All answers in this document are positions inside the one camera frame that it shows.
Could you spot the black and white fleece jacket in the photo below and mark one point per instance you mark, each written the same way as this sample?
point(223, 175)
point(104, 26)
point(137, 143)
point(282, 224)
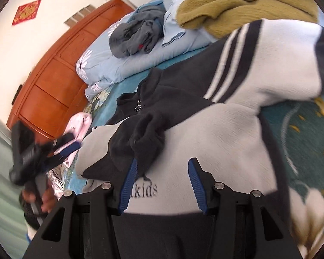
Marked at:
point(232, 140)

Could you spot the person's left hand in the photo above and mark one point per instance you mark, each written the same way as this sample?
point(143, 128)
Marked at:
point(47, 195)

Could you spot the wooden headboard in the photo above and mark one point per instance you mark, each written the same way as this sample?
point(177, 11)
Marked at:
point(56, 72)

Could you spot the light blue floral pillow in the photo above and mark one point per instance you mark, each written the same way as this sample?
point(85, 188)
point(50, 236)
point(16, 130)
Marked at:
point(110, 64)

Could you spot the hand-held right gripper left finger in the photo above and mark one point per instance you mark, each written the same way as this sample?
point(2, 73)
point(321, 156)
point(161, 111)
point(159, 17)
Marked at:
point(128, 184)

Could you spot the teal floral bedsheet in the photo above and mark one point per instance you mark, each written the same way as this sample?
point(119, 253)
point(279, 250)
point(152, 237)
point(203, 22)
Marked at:
point(309, 145)

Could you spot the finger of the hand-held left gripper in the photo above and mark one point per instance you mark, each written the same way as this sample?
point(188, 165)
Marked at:
point(57, 159)
point(69, 143)

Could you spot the pink satin garment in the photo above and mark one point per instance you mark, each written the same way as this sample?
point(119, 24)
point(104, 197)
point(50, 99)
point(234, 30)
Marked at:
point(79, 125)

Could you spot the olive green fleece garment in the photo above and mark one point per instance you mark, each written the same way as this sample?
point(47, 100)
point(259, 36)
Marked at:
point(232, 2)

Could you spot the red wall decoration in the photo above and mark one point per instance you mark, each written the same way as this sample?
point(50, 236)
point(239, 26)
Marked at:
point(26, 12)

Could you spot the grey garment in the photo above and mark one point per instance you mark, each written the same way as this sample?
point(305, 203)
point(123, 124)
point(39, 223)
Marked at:
point(136, 35)

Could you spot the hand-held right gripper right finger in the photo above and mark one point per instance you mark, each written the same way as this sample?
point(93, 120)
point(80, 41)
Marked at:
point(196, 184)

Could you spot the light blue shirt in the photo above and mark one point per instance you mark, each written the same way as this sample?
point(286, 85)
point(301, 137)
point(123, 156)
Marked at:
point(175, 28)

